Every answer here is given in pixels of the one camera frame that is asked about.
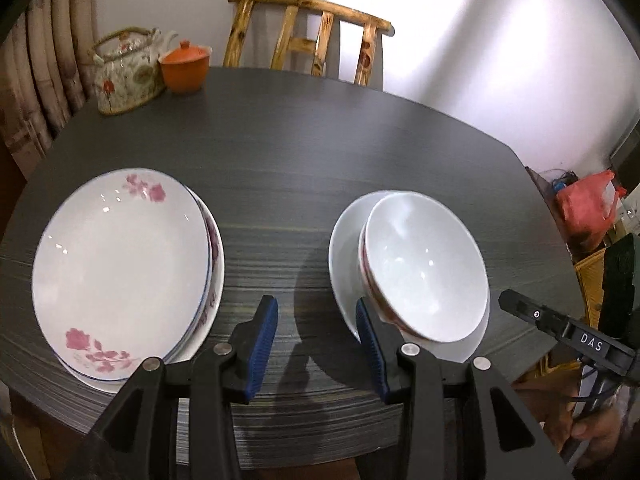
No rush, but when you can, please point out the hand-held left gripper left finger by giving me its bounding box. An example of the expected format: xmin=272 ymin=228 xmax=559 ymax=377
xmin=87 ymin=295 xmax=279 ymax=480

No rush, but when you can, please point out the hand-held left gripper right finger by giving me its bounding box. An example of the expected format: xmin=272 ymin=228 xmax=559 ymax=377
xmin=355 ymin=299 xmax=576 ymax=480

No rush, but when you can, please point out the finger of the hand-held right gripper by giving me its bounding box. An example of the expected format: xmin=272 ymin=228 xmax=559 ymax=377
xmin=498 ymin=288 xmax=626 ymax=367

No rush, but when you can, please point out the white plate with pink flowers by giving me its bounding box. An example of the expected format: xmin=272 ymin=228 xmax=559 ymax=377
xmin=55 ymin=185 xmax=226 ymax=393
xmin=31 ymin=168 xmax=211 ymax=381

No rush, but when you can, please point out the large white floral bowl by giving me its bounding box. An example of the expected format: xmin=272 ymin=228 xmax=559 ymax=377
xmin=361 ymin=192 xmax=489 ymax=345

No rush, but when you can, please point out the small white floral plate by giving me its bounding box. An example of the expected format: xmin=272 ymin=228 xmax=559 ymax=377
xmin=328 ymin=191 xmax=492 ymax=363

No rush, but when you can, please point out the person's right hand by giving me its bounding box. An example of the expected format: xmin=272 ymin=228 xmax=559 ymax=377
xmin=570 ymin=400 xmax=632 ymax=467

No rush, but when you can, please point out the red plastic bag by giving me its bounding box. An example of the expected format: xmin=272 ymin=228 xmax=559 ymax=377
xmin=556 ymin=170 xmax=628 ymax=253

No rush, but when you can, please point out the orange lidded cup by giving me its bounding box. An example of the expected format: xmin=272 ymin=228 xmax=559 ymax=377
xmin=158 ymin=40 xmax=212 ymax=94

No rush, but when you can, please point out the floral ceramic teapot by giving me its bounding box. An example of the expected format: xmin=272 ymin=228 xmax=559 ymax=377
xmin=90 ymin=28 xmax=178 ymax=117

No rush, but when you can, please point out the wooden chair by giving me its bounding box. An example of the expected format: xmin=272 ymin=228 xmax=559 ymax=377
xmin=222 ymin=0 xmax=393 ymax=92

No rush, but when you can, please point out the beige patterned curtain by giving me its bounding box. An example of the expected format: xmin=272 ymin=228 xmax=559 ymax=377
xmin=0 ymin=0 xmax=98 ymax=161

